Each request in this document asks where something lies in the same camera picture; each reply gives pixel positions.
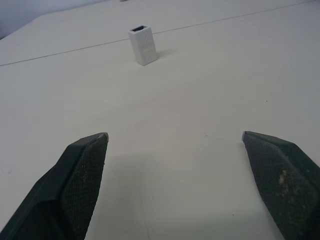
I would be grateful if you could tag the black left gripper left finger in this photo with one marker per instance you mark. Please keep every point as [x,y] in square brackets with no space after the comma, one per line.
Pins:
[62,190]

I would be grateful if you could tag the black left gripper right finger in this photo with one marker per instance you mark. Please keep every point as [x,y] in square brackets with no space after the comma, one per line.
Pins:
[282,180]

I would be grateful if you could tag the small white rectangular box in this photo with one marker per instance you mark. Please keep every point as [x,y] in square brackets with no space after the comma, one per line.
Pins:
[143,45]

